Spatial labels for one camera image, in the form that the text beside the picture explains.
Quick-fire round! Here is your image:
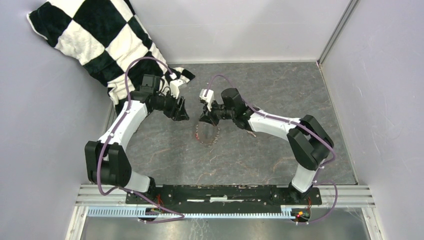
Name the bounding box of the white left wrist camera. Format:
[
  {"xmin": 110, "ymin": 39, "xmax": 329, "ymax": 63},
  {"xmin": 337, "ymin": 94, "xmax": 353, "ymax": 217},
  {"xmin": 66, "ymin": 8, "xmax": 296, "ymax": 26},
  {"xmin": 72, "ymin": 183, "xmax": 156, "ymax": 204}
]
[{"xmin": 169, "ymin": 73, "xmax": 187, "ymax": 99}]

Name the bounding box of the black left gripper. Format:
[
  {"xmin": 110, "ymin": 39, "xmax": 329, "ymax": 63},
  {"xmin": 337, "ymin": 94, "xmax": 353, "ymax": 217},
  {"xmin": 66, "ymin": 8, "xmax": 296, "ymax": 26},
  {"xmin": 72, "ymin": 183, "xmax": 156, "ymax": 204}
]
[{"xmin": 152, "ymin": 89, "xmax": 190, "ymax": 122}]

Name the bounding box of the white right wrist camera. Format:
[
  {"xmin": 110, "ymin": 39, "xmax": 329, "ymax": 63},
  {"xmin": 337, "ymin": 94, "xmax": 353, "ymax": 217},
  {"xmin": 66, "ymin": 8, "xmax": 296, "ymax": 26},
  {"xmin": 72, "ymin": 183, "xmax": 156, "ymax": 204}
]
[{"xmin": 199, "ymin": 89, "xmax": 215, "ymax": 112}]

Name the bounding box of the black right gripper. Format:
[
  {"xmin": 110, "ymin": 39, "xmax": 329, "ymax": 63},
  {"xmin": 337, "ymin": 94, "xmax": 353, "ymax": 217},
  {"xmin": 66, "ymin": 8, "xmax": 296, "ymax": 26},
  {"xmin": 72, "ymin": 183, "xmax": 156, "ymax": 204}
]
[{"xmin": 199, "ymin": 98, "xmax": 235, "ymax": 127}]

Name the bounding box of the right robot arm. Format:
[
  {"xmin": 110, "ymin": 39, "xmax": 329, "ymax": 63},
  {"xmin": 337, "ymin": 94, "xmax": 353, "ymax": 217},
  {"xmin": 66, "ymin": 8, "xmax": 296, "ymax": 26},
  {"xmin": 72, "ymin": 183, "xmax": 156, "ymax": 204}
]
[{"xmin": 199, "ymin": 88, "xmax": 334, "ymax": 204}]

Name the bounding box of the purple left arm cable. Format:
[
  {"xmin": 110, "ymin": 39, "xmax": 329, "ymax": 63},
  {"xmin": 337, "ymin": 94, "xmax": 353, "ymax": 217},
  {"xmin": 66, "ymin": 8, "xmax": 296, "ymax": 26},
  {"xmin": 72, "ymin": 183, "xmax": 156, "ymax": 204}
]
[{"xmin": 96, "ymin": 56, "xmax": 185, "ymax": 224}]

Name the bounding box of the large ring of keyrings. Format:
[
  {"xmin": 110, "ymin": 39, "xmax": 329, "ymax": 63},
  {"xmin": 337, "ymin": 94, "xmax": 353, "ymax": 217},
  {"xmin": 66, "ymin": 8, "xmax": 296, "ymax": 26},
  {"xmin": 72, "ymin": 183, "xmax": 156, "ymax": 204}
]
[{"xmin": 194, "ymin": 121, "xmax": 222, "ymax": 148}]

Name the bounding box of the aluminium rail frame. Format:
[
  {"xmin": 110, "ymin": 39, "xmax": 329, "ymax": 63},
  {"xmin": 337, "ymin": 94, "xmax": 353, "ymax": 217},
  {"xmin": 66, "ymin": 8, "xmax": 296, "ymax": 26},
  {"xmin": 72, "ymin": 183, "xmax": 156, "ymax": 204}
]
[{"xmin": 75, "ymin": 184, "xmax": 376, "ymax": 209}]

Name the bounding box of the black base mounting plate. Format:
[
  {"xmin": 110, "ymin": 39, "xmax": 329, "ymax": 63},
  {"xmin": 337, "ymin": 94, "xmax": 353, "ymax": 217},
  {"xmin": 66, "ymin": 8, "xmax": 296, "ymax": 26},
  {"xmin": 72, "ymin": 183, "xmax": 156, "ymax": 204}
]
[{"xmin": 145, "ymin": 184, "xmax": 323, "ymax": 214}]

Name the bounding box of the black white checkered pillow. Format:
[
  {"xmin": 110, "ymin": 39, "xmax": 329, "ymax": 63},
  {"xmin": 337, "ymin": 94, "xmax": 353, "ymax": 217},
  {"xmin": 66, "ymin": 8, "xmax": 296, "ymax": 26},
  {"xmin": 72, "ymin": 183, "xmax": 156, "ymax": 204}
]
[{"xmin": 26, "ymin": 0, "xmax": 195, "ymax": 112}]

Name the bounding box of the white toothed cable duct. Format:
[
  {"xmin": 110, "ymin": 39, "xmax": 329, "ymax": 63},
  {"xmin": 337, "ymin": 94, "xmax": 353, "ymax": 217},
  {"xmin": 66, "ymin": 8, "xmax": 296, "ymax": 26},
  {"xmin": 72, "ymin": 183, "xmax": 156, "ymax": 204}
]
[{"xmin": 87, "ymin": 206, "xmax": 295, "ymax": 220}]

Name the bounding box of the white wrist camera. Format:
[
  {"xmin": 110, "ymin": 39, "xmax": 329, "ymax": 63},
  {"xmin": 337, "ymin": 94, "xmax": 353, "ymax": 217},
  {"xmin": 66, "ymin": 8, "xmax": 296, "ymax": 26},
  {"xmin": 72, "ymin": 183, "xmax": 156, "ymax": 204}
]
[
  {"xmin": 169, "ymin": 73, "xmax": 187, "ymax": 99},
  {"xmin": 199, "ymin": 89, "xmax": 215, "ymax": 112}
]

